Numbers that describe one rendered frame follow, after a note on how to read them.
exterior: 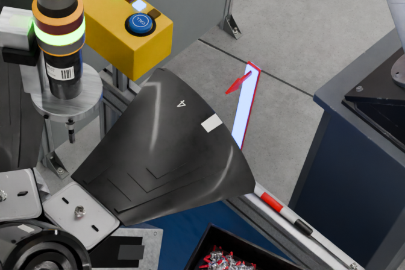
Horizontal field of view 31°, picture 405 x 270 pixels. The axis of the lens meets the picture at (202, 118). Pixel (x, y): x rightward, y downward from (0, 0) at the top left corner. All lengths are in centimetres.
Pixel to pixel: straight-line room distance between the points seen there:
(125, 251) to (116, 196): 16
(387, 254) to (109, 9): 81
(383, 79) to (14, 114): 77
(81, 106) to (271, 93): 191
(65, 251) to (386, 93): 70
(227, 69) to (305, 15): 42
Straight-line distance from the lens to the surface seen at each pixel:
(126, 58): 129
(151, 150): 101
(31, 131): 86
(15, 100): 85
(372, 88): 139
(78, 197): 97
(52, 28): 63
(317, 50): 276
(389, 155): 139
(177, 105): 105
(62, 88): 70
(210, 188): 101
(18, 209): 90
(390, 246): 163
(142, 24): 128
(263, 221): 137
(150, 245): 113
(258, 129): 249
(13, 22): 66
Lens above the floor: 203
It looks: 55 degrees down
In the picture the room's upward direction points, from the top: 9 degrees clockwise
